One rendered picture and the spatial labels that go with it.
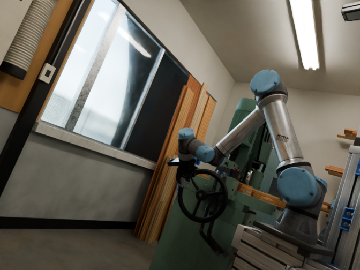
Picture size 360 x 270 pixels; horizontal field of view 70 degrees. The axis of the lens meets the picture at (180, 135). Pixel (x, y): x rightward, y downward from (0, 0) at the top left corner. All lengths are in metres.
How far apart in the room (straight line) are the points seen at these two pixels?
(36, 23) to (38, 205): 1.43
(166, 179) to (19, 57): 1.94
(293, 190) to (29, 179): 2.00
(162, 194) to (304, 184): 2.34
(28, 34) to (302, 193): 1.80
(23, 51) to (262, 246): 1.75
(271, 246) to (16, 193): 1.92
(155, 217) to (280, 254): 2.23
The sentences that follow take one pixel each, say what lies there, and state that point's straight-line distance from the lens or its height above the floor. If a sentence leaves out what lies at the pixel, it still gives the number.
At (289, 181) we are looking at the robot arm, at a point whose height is 0.99.
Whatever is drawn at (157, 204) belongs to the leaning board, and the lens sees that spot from 3.11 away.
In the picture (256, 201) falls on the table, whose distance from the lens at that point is 1.56.
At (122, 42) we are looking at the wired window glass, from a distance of 2.77.
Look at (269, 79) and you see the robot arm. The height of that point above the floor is 1.34.
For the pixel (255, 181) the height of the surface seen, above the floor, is 1.01.
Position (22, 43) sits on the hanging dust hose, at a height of 1.28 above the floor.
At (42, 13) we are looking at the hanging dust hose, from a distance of 2.07.
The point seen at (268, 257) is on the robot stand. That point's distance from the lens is 1.08.
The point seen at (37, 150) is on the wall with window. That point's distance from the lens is 2.35.
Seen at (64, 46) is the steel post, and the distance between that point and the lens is 2.24.
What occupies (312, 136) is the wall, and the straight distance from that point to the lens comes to 4.11.
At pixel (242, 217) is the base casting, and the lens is 1.57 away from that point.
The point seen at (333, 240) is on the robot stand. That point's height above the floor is 0.85.
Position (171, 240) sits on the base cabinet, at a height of 0.48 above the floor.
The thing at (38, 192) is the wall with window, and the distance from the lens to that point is 2.49.
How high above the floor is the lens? 0.89
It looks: 7 degrees up
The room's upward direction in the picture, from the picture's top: 21 degrees clockwise
